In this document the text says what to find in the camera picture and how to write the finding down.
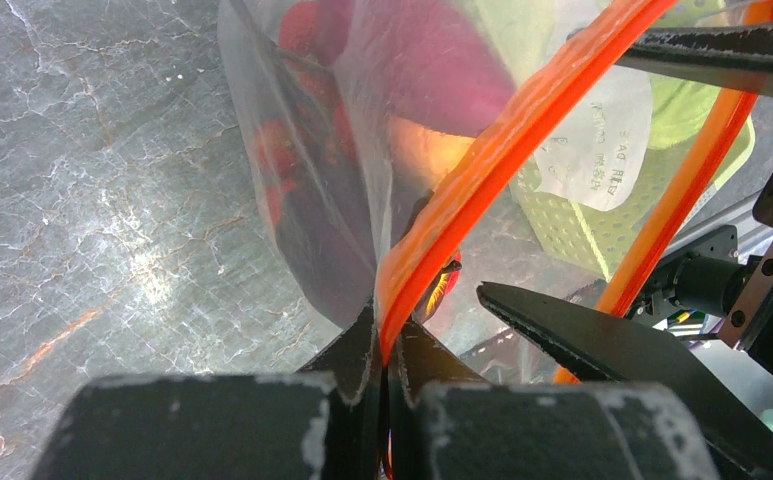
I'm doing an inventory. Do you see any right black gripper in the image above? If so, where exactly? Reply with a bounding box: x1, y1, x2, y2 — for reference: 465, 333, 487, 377
476, 171, 773, 479

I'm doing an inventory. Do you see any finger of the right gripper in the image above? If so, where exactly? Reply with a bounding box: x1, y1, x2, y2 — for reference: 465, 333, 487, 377
616, 22, 773, 98

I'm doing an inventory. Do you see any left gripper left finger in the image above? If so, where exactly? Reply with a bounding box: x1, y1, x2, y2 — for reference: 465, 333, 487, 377
32, 306, 381, 479

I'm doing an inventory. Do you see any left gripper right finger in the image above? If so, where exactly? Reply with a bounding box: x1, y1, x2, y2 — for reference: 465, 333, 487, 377
387, 322, 718, 479

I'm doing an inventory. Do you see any green cabbage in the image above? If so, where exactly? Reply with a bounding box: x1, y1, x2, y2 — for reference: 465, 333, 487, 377
648, 74, 721, 150

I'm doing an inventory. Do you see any dark red apple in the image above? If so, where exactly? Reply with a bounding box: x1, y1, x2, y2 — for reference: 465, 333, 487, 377
273, 185, 463, 326

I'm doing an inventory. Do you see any orange peach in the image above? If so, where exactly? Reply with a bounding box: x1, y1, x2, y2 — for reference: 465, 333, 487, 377
389, 117, 474, 190

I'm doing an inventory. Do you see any clear zip top bag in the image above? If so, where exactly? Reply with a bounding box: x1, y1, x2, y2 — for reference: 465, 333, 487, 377
218, 1, 773, 350

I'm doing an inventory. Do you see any red lychee bunch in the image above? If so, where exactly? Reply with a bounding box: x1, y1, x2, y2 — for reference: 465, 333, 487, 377
252, 1, 353, 227

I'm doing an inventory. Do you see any green perforated plastic basket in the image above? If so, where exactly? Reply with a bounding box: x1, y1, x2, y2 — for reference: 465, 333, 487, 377
465, 0, 757, 283

